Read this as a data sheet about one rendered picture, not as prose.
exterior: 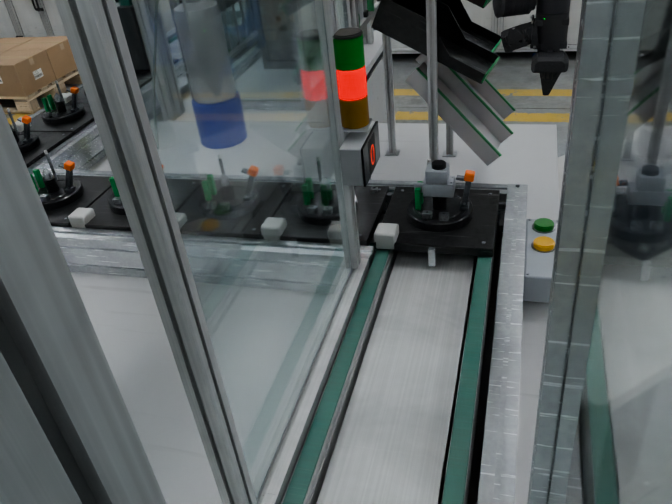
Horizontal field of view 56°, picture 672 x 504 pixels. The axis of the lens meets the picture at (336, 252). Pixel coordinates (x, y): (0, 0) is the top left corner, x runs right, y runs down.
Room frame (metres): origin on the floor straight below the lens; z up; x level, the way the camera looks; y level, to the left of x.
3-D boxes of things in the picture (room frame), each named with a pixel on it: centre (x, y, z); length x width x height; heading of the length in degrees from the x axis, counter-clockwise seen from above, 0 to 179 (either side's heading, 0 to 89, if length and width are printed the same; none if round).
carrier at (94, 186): (1.49, 0.70, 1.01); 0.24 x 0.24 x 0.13; 71
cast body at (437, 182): (1.17, -0.22, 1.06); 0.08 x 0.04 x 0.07; 71
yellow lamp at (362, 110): (1.03, -0.06, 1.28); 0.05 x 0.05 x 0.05
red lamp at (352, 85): (1.03, -0.06, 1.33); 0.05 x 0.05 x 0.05
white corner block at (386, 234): (1.11, -0.11, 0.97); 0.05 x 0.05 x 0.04; 71
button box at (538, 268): (1.02, -0.41, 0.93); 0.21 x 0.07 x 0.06; 161
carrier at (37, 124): (2.10, 0.86, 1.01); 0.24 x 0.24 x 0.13; 71
